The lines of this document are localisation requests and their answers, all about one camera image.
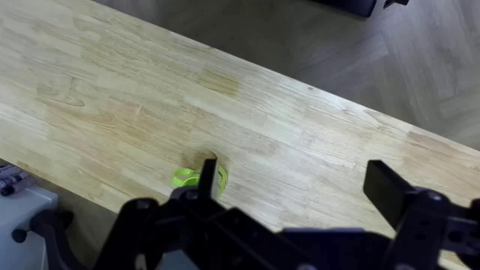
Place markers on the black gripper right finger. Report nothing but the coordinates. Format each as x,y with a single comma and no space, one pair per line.
387,193

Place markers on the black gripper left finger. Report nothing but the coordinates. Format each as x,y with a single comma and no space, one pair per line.
207,175

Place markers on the black clamp knob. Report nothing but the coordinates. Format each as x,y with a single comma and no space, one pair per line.
53,230

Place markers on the grey metal mounting box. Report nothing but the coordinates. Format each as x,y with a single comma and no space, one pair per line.
23,205

